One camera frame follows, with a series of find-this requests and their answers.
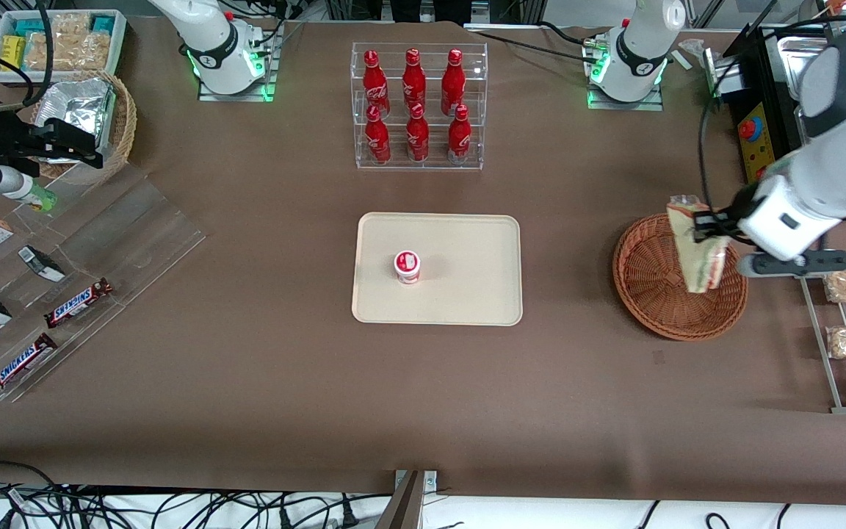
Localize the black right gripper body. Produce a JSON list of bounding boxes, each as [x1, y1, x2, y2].
[[0, 109, 46, 165]]

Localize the triangle sandwich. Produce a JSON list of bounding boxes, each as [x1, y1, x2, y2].
[[666, 194, 731, 295]]

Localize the light wicker basket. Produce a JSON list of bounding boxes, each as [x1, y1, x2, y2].
[[29, 70, 138, 184]]

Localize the brown wicker basket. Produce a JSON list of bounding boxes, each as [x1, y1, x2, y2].
[[612, 213, 749, 342]]

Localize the steel tray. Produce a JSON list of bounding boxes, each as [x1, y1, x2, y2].
[[776, 35, 831, 93]]

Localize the beige plastic tray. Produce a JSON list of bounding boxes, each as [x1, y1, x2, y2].
[[352, 212, 524, 326]]

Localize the yellow snack box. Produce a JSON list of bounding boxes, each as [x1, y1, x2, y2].
[[0, 35, 26, 73]]

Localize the rice cracker packets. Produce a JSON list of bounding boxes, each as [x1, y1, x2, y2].
[[25, 13, 112, 72]]

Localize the clear acrylic display stand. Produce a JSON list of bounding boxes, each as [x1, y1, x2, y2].
[[0, 162, 208, 403]]

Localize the white plastic bin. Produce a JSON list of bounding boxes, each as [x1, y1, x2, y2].
[[0, 9, 129, 86]]

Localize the silver metal box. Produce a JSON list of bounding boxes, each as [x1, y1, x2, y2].
[[701, 46, 745, 101]]

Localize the brown snickers bar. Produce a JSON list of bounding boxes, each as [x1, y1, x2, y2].
[[43, 278, 114, 329], [0, 333, 59, 397]]

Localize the red cola bottle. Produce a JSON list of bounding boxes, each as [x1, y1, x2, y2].
[[405, 103, 431, 163], [441, 48, 466, 115], [364, 104, 393, 165], [446, 104, 473, 165], [362, 49, 391, 118], [402, 48, 428, 111]]

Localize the clear acrylic bottle rack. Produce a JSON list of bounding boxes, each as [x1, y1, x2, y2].
[[351, 42, 488, 171]]

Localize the red white yogurt cup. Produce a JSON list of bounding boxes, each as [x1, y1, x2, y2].
[[394, 250, 422, 285]]

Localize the brown table cloth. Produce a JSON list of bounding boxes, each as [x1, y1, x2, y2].
[[0, 16, 846, 508]]

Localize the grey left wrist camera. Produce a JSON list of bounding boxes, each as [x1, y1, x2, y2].
[[734, 249, 846, 278]]

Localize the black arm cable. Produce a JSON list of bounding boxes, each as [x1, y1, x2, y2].
[[698, 21, 835, 215]]

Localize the black hanging cable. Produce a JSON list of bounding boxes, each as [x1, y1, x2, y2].
[[0, 0, 55, 111]]

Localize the grey wire rack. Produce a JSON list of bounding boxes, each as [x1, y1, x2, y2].
[[793, 245, 846, 415]]

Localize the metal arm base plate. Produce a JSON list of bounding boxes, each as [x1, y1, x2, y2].
[[197, 21, 284, 103], [587, 29, 665, 112]]

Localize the black table cable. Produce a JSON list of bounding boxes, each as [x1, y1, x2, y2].
[[466, 21, 607, 58]]

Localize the black cable tangle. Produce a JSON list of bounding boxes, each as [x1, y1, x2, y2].
[[0, 461, 394, 529]]

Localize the metal bracket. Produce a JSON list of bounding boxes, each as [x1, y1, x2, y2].
[[375, 469, 439, 529]]

